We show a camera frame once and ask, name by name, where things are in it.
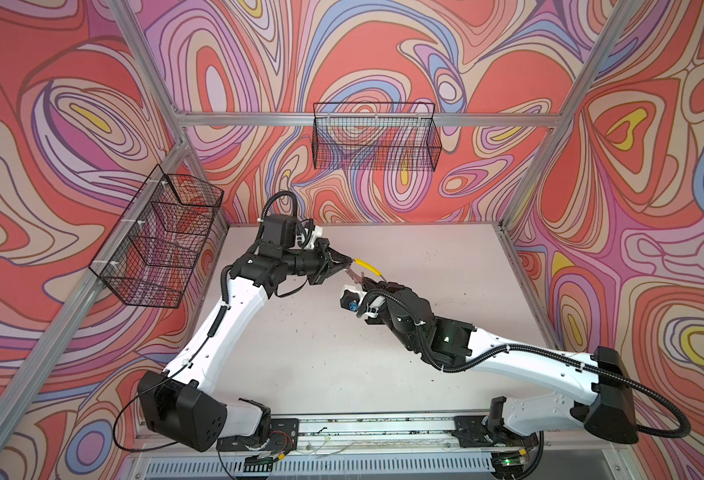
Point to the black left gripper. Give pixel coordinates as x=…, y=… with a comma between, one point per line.
x=328, y=267

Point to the grey keyring with yellow grip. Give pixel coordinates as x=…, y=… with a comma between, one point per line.
x=364, y=274

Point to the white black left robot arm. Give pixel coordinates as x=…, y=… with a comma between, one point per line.
x=178, y=403

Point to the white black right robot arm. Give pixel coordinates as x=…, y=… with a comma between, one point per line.
x=586, y=391

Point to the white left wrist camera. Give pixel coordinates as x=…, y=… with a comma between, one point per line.
x=310, y=233

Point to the black wire basket back wall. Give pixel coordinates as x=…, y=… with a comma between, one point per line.
x=375, y=135

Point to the black wire basket wall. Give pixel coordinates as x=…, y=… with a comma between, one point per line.
x=153, y=264
x=375, y=135

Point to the black wire basket left wall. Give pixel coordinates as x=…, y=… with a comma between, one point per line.
x=153, y=264

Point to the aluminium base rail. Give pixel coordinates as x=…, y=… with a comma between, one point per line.
x=428, y=445

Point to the aluminium frame extrusion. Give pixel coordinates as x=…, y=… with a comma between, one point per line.
x=79, y=128

